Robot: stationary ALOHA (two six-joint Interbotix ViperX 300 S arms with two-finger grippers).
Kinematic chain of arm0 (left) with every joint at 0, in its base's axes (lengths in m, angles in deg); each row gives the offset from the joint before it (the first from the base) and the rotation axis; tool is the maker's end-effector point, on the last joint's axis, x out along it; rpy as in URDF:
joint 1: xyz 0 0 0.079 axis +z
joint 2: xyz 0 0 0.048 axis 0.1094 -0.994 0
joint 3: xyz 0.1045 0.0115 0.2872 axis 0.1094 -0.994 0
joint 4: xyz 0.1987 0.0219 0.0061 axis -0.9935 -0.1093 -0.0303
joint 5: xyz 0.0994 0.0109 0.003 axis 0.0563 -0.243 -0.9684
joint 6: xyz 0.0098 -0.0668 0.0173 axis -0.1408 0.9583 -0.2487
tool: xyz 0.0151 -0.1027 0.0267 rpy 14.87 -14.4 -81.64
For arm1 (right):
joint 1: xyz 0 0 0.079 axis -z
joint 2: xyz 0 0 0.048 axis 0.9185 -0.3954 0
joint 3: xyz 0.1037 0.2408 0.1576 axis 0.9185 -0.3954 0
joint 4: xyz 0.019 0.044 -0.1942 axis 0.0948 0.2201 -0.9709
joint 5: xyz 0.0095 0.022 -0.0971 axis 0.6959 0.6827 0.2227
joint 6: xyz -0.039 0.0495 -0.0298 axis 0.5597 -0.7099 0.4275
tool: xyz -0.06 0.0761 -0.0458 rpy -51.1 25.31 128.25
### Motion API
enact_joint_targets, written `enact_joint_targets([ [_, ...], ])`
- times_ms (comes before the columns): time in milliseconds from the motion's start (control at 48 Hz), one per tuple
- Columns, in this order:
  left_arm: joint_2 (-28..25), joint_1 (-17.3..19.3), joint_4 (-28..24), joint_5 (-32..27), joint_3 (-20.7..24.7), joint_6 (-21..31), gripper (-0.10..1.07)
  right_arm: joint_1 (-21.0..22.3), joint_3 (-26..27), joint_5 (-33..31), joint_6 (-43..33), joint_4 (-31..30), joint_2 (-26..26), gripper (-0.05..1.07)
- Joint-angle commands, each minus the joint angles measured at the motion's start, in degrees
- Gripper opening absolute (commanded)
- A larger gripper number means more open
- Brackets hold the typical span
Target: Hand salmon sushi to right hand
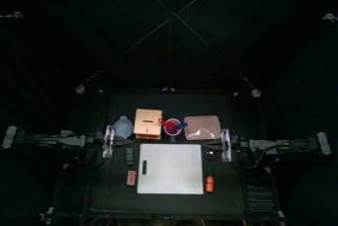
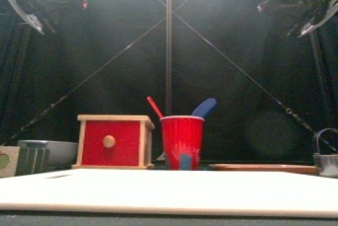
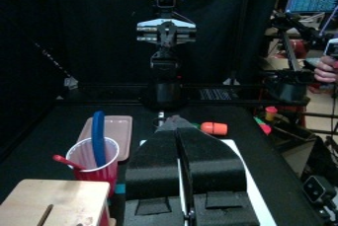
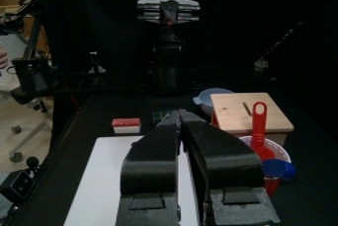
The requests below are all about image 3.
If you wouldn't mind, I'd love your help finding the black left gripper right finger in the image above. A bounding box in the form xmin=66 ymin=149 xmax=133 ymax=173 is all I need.
xmin=174 ymin=126 xmax=261 ymax=226

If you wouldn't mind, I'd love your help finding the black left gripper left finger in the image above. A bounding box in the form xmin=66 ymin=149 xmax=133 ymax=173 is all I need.
xmin=124 ymin=114 xmax=186 ymax=226

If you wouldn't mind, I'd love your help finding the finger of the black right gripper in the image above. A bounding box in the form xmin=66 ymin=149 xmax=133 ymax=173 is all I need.
xmin=166 ymin=26 xmax=176 ymax=50
xmin=156 ymin=26 xmax=168 ymax=50

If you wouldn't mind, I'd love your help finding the white handheld device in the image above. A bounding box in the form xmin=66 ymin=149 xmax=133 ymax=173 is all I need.
xmin=321 ymin=38 xmax=338 ymax=58

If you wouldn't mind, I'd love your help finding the person's hand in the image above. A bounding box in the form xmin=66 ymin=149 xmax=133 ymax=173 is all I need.
xmin=312 ymin=55 xmax=338 ymax=84

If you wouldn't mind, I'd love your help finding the white plastic cutting board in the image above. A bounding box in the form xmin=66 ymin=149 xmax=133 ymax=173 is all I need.
xmin=138 ymin=138 xmax=279 ymax=226

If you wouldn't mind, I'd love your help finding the orange toy carrot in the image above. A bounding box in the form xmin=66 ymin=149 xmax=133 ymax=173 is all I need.
xmin=192 ymin=121 xmax=229 ymax=136

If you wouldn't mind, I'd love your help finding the red plastic cup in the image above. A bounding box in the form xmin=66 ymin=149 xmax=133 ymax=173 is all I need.
xmin=63 ymin=136 xmax=121 ymax=198

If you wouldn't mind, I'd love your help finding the pink plastic tray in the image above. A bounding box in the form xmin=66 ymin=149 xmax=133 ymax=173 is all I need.
xmin=76 ymin=114 xmax=133 ymax=163

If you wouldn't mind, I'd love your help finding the blue plastic utensil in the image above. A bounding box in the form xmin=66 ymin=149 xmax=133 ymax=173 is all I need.
xmin=89 ymin=110 xmax=108 ymax=169

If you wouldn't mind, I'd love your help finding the green and red toy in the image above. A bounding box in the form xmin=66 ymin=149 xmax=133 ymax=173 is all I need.
xmin=252 ymin=115 xmax=273 ymax=136

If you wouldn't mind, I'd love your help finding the red plastic spatula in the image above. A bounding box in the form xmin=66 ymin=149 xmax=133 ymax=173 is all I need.
xmin=51 ymin=153 xmax=86 ymax=172

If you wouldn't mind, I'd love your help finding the light wooden box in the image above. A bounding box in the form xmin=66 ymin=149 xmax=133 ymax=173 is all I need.
xmin=0 ymin=178 xmax=112 ymax=226

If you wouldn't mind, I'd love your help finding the grey frame clamp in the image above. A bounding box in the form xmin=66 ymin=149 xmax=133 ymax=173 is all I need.
xmin=62 ymin=75 xmax=78 ymax=90

